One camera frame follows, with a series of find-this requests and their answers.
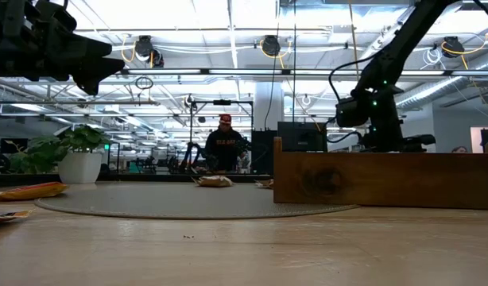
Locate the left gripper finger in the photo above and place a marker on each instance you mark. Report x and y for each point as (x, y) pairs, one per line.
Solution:
(101, 71)
(93, 47)

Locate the wooden three-compartment tray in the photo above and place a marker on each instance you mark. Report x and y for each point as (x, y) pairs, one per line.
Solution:
(387, 178)

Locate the orange tea packet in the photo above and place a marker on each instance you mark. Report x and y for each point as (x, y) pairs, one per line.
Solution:
(29, 191)
(7, 216)

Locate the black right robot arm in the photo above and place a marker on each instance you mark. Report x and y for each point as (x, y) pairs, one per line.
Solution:
(407, 35)

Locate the black monitor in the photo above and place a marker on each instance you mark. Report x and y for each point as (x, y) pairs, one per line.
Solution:
(302, 136)

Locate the green plant in white pot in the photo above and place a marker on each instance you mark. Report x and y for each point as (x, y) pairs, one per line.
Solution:
(80, 167)

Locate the dark computer screen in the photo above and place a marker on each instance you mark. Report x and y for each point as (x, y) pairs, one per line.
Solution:
(13, 145)

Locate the black cabinet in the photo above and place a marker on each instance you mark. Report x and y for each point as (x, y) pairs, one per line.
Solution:
(264, 151)

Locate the long ceiling light bar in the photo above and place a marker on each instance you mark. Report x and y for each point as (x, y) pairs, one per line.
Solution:
(244, 72)

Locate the person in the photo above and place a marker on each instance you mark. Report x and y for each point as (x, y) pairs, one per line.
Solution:
(224, 147)

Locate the round grey mat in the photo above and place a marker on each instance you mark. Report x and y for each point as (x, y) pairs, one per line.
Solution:
(168, 200)

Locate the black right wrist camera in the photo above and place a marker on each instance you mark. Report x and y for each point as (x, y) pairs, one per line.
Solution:
(351, 111)

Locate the silver ventilation duct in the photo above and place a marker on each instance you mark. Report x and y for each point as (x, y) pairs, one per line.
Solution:
(431, 93)

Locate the black table frame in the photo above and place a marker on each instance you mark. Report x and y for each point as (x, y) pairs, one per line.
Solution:
(148, 177)

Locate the black gantry frame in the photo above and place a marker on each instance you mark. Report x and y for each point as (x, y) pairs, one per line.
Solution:
(222, 102)

